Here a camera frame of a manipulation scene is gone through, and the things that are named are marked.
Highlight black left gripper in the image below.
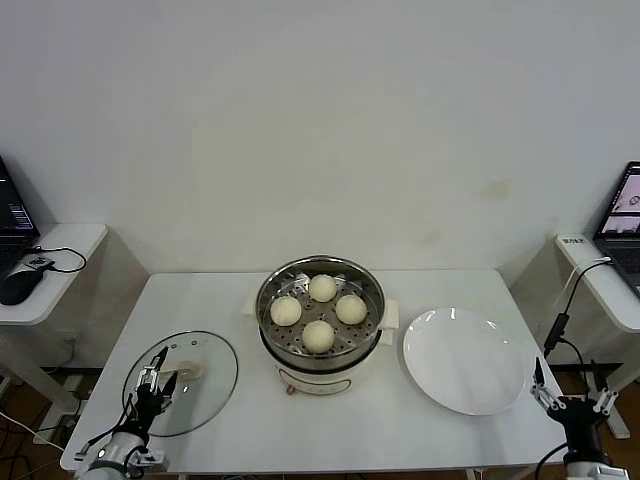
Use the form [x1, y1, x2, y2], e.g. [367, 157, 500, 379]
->
[127, 348, 179, 441]

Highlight thin white laptop cable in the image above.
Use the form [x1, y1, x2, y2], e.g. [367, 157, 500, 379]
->
[562, 257, 611, 306]

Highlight white side table with label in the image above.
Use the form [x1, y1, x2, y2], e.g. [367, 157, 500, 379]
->
[509, 232, 640, 441]

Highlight white side table with mouse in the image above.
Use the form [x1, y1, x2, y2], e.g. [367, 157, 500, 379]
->
[0, 222, 151, 426]

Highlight thin black dongle cable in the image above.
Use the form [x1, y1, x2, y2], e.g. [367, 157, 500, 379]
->
[29, 244, 88, 274]

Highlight cream electric cooker pot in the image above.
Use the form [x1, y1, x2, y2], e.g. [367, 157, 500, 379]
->
[242, 292, 401, 397]

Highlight black computer mouse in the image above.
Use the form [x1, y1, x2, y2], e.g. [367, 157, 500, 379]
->
[0, 269, 45, 306]

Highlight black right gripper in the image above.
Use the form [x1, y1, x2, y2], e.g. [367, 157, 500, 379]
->
[529, 355, 621, 464]

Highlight white floor power strip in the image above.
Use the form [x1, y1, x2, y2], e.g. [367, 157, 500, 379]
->
[60, 374, 85, 401]

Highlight glass lid with cream handle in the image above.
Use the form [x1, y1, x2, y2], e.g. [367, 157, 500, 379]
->
[122, 329, 240, 438]

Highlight black laptop with dark screen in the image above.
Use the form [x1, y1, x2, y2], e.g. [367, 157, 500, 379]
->
[0, 154, 41, 279]

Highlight perforated steel steamer basket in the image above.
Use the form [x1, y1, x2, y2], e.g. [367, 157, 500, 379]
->
[256, 255, 387, 369]

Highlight grey laptop with image windows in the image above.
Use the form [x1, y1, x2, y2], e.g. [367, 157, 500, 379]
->
[594, 160, 640, 296]

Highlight black cable with inline adapter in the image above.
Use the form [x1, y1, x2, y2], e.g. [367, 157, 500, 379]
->
[543, 257, 614, 381]

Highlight white round plate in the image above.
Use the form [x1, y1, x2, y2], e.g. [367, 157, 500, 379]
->
[403, 307, 527, 416]

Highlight white steamed baozi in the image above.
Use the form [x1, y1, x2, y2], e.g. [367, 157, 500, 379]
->
[308, 273, 338, 303]
[270, 295, 303, 326]
[301, 320, 336, 354]
[334, 294, 367, 324]

